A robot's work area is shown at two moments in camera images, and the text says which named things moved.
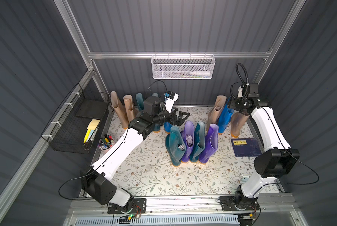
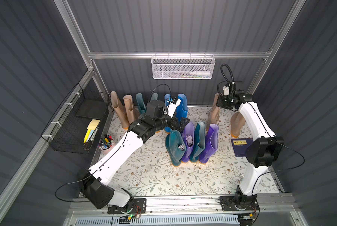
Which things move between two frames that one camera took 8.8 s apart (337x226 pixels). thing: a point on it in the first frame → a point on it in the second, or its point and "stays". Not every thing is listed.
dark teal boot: [140, 101] stays
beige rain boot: [214, 114] stays
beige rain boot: [237, 119] stays
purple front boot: [188, 137] stays
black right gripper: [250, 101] → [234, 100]
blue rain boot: [225, 118] → [181, 111]
